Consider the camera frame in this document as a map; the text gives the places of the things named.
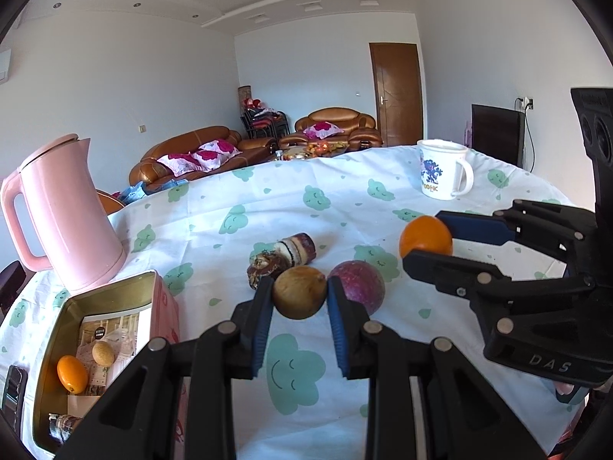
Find small orange kumquat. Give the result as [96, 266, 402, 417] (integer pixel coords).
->
[56, 355, 89, 394]

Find pink floral pillow left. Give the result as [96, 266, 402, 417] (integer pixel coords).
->
[158, 153, 222, 177]

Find orange leather chair back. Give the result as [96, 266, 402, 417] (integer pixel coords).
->
[97, 190, 125, 215]

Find pink floral pillow right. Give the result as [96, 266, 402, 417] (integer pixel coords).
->
[195, 139, 240, 160]

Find pink gold tin box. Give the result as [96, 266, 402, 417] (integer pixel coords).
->
[32, 271, 180, 454]

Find blue plaid cloth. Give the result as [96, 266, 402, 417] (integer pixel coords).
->
[114, 179, 188, 205]

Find stacked red chairs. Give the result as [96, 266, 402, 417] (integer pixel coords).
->
[241, 98, 290, 139]

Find pink floral armchair pillow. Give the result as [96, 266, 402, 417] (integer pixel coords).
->
[302, 122, 344, 141]

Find brown leather armchair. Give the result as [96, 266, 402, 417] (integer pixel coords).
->
[280, 107, 384, 151]

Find brown longan fruit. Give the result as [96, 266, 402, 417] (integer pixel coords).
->
[92, 341, 115, 368]

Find wooden coffee table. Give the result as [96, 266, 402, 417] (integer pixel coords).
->
[277, 140, 349, 161]

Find large brown round fruit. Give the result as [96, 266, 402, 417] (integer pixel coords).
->
[272, 266, 327, 320]

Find striped brown sugarcane piece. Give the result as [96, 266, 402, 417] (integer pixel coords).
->
[274, 233, 317, 267]

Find white mug blue print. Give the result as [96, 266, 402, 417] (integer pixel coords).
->
[416, 139, 475, 200]

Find long brown leather sofa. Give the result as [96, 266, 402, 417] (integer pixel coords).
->
[129, 126, 279, 190]

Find white cloud-print tablecloth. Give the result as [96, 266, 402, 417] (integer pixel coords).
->
[0, 142, 590, 460]

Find pink electric kettle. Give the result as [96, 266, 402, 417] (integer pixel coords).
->
[1, 133, 127, 294]

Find purple passion fruit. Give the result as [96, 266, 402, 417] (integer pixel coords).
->
[328, 260, 385, 316]

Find orange tangerine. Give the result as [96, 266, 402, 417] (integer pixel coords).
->
[399, 216, 453, 258]

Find black television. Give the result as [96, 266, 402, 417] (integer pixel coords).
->
[472, 104, 525, 167]

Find brown wooden door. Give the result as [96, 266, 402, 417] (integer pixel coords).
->
[369, 43, 424, 146]

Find white wall air conditioner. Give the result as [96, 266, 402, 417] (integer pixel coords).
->
[0, 49, 11, 83]

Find small jar in tin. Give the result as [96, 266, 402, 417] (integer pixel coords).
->
[48, 412, 82, 444]

